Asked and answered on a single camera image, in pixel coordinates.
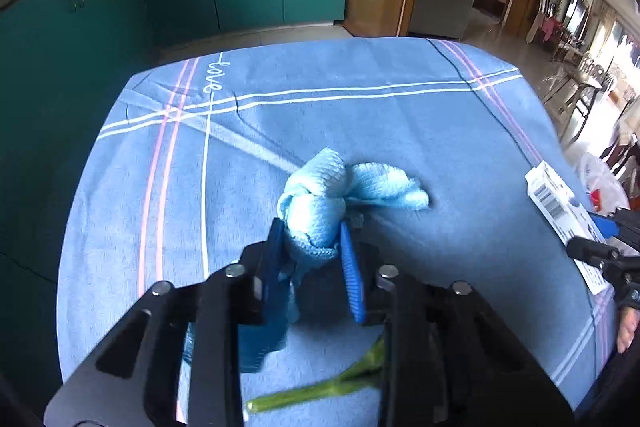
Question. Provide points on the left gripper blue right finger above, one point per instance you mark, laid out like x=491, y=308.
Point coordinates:
x=360, y=263

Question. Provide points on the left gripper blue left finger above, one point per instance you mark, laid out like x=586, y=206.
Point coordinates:
x=272, y=269

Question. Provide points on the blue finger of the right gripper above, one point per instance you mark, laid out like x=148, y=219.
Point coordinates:
x=607, y=226
x=594, y=253

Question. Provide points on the white plastic bag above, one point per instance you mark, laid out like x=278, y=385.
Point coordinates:
x=604, y=191

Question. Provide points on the white toothpaste box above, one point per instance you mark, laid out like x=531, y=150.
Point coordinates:
x=559, y=205

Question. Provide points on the light blue knotted cloth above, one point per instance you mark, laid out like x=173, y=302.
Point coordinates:
x=315, y=200

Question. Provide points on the green kitchen base cabinets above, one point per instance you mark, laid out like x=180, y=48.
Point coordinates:
x=62, y=64

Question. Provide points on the person's hand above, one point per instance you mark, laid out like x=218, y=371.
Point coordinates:
x=629, y=321

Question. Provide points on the blue striped tablecloth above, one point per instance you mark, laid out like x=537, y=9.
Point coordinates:
x=422, y=146

